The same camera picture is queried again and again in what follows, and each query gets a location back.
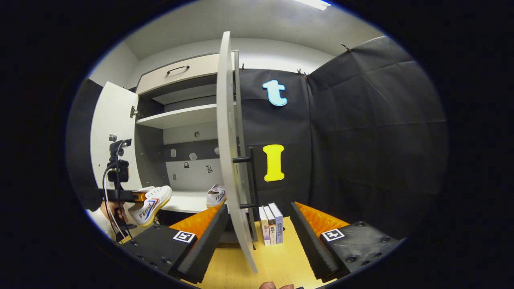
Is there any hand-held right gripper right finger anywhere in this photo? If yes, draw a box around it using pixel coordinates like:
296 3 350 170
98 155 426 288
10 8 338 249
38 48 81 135
290 201 404 281

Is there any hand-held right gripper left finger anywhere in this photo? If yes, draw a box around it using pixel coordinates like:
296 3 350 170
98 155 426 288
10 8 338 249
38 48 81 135
120 203 229 283

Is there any white canvas shoe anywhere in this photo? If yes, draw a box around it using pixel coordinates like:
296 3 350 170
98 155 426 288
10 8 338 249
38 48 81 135
206 184 227 208
128 185 173 228

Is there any white cabinet door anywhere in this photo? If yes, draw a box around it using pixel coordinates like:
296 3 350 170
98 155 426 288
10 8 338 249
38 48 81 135
216 31 259 274
90 81 144 193

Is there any white shoe cabinet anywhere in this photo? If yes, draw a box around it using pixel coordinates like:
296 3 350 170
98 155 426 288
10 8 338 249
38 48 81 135
135 50 257 243

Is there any white cabinet drawer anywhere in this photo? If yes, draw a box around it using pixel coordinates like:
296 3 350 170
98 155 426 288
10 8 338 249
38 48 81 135
136 53 220 95

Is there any pale blue book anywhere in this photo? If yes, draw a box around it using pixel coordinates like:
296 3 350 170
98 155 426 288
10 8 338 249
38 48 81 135
268 203 284 244

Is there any tan spine book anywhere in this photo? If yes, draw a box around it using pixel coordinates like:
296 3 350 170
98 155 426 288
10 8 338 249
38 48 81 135
264 205 277 245

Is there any white pink book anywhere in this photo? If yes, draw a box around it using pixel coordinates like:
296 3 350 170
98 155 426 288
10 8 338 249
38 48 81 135
259 206 270 246

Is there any black backdrop cloth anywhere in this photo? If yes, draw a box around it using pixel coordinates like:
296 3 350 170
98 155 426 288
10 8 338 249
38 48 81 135
66 36 448 241

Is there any long ceiling light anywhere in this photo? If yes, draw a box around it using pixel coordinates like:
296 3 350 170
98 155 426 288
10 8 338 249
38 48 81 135
292 0 332 11

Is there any black door handle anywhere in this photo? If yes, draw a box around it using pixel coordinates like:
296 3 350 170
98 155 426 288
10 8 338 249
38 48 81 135
232 148 259 209

